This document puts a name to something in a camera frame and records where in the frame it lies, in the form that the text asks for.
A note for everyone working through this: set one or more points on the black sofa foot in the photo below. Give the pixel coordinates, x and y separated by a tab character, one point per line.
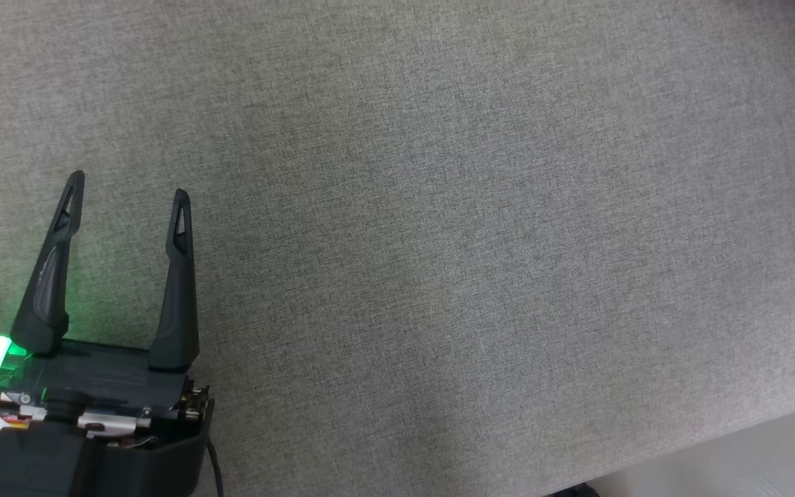
573	491

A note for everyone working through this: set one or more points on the grey fabric sofa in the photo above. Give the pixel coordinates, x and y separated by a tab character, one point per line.
439	207

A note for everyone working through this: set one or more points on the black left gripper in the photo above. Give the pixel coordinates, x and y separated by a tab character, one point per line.
94	376

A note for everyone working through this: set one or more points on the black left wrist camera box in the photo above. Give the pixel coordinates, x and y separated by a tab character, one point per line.
94	469

